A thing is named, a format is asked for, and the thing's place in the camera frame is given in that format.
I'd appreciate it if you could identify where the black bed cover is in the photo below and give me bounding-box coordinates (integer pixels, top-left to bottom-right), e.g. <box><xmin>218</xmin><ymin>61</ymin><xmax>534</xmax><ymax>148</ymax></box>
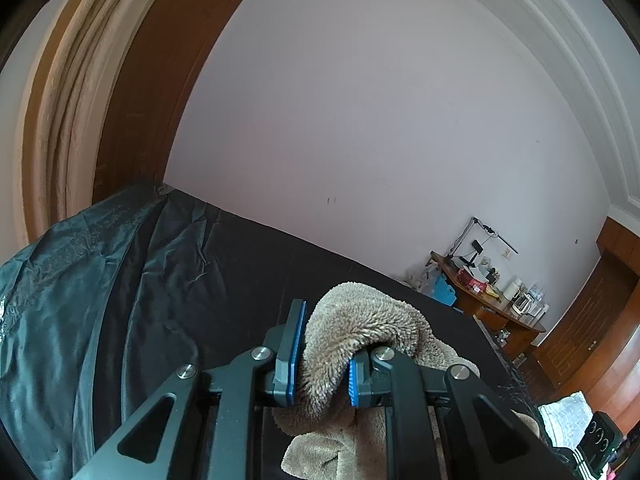
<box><xmin>160</xmin><ymin>187</ymin><xmax>541</xmax><ymax>426</ymax></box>

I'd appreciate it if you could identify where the dark teal quilt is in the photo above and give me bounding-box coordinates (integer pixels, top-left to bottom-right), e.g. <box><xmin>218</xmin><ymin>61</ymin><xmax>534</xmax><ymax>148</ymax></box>
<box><xmin>0</xmin><ymin>182</ymin><xmax>221</xmax><ymax>480</ymax></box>

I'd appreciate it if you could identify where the brown wooden wall panel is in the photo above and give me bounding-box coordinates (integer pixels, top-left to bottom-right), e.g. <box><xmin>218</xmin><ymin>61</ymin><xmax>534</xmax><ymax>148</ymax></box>
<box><xmin>22</xmin><ymin>0</ymin><xmax>271</xmax><ymax>241</ymax></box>

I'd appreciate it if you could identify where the blue bag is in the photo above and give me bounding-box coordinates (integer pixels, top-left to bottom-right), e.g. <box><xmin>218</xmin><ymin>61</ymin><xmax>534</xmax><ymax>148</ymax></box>
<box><xmin>427</xmin><ymin>272</ymin><xmax>458</xmax><ymax>308</ymax></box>

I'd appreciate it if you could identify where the black phone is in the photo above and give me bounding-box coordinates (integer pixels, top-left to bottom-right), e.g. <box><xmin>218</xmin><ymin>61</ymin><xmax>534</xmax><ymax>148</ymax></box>
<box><xmin>580</xmin><ymin>411</ymin><xmax>623</xmax><ymax>476</ymax></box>

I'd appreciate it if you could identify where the red box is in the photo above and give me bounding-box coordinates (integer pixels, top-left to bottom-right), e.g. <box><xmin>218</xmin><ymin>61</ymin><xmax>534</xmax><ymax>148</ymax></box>
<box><xmin>457</xmin><ymin>269</ymin><xmax>488</xmax><ymax>295</ymax></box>

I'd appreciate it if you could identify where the beige fluffy towel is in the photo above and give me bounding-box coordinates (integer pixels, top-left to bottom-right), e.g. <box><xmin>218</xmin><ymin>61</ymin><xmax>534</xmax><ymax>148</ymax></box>
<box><xmin>274</xmin><ymin>282</ymin><xmax>543</xmax><ymax>478</ymax></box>

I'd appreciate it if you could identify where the brown wooden door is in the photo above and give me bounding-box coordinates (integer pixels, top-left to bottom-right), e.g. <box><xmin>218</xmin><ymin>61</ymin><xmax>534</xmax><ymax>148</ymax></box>
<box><xmin>530</xmin><ymin>216</ymin><xmax>640</xmax><ymax>411</ymax></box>

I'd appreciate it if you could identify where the brown wooden desk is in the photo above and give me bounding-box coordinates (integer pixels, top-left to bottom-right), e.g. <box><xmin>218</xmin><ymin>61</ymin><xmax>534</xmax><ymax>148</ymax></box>
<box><xmin>430</xmin><ymin>251</ymin><xmax>547</xmax><ymax>361</ymax></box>

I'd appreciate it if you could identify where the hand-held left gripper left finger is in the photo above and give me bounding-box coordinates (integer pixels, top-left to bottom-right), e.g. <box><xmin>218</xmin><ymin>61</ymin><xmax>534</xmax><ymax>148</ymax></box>
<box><xmin>75</xmin><ymin>300</ymin><xmax>307</xmax><ymax>480</ymax></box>

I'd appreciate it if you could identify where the white patterned blanket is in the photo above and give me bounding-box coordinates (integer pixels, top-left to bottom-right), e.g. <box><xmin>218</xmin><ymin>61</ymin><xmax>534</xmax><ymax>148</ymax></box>
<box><xmin>537</xmin><ymin>392</ymin><xmax>593</xmax><ymax>448</ymax></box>

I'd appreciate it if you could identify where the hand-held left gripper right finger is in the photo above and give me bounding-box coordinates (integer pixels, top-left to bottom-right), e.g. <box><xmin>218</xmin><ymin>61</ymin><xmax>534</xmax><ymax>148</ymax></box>
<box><xmin>348</xmin><ymin>345</ymin><xmax>576</xmax><ymax>480</ymax></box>

